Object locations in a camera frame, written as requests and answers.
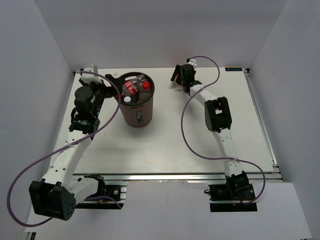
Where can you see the right blue corner sticker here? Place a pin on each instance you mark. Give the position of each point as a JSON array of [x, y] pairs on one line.
[[233, 69]]

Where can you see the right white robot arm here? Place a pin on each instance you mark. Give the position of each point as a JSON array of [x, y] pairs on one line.
[[218, 120]]

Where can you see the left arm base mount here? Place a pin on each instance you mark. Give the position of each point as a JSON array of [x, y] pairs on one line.
[[92, 191]]

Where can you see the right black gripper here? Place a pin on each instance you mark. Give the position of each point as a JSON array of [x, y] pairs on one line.
[[178, 71]]

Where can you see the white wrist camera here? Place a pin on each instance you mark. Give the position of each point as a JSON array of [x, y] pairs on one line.
[[89, 74], [192, 62]]

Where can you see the clear bottle red label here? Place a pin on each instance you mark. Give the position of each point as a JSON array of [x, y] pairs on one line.
[[132, 86]]

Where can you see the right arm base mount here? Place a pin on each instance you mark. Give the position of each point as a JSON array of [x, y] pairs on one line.
[[234, 196]]

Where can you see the blue label water bottle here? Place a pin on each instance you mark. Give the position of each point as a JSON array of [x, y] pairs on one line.
[[127, 99]]

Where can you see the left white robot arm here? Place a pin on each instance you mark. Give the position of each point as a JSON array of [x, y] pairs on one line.
[[56, 195]]

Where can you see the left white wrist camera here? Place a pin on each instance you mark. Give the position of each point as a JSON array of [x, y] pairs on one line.
[[89, 74]]

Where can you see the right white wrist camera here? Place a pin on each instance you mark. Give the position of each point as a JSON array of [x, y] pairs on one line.
[[192, 62]]

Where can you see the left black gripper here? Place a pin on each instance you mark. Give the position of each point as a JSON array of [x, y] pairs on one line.
[[110, 91]]

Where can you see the brown plastic waste bin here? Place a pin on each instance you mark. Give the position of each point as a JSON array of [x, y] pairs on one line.
[[135, 114]]

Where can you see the red cap bottle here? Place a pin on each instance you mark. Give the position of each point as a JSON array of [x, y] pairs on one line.
[[145, 91]]

